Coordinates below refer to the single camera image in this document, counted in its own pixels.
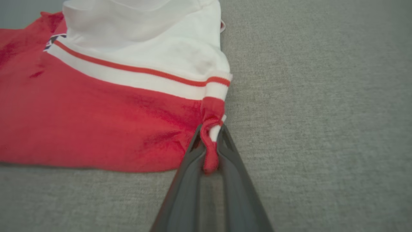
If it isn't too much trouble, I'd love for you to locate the grey fabric sofa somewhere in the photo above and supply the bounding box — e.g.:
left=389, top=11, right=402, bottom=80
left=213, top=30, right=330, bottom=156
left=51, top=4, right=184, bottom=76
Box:
left=0, top=0, right=412, bottom=232

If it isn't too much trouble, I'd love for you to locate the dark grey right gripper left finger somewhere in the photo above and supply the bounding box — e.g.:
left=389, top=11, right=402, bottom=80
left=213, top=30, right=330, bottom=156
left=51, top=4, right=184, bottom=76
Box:
left=150, top=125, right=206, bottom=232

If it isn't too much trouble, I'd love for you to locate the red white sports jersey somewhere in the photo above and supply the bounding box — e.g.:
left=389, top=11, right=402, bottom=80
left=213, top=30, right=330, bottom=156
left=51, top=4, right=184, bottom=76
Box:
left=0, top=0, right=233, bottom=174

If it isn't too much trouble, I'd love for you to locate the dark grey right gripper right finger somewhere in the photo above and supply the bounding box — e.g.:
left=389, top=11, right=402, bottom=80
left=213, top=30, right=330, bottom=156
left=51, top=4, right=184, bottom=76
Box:
left=217, top=124, right=274, bottom=232

